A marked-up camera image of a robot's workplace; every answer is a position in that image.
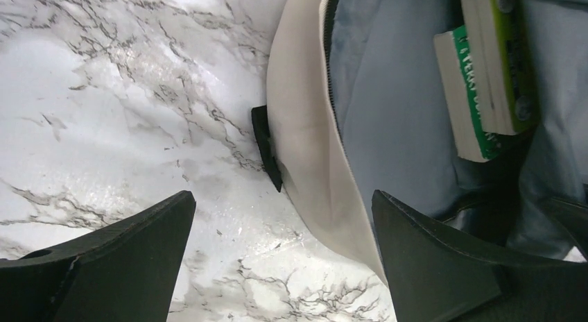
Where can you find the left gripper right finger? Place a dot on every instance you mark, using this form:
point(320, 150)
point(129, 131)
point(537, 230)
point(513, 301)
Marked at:
point(439, 273)

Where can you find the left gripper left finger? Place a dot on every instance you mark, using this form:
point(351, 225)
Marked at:
point(126, 271)

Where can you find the cream canvas backpack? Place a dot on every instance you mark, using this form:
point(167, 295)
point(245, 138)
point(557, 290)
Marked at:
point(355, 104)

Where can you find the green illustrated book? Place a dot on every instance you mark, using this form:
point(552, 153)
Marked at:
point(503, 70)
point(455, 63)

